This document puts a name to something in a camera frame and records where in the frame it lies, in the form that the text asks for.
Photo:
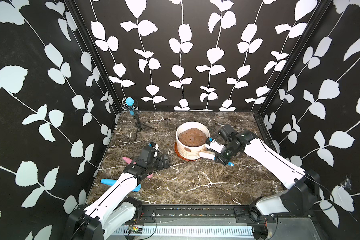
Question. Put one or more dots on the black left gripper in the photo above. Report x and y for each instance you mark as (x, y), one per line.
(161, 165)

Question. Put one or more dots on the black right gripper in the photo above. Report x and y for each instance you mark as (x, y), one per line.
(220, 160)

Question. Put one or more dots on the terracotta saucer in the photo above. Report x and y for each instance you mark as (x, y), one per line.
(180, 156)

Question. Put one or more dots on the white ceramic pot with mud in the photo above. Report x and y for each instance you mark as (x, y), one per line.
(191, 138)

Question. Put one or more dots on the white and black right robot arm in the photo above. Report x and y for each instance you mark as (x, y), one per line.
(301, 187)

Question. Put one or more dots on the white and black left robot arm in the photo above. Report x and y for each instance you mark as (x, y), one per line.
(113, 209)

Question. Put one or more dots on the pink silicone bottle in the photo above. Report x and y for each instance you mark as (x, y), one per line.
(127, 160)

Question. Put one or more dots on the blue silicone bottle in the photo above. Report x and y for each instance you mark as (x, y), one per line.
(111, 182)

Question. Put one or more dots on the blue microphone on tripod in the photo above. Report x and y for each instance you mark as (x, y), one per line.
(132, 106)

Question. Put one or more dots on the small green circuit board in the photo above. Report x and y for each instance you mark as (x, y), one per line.
(135, 230)

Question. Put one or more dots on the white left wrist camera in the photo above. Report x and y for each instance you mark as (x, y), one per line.
(154, 145)

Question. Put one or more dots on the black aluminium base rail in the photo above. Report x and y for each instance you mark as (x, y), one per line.
(239, 213)

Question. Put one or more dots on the white slotted cable duct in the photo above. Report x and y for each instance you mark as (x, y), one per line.
(191, 231)

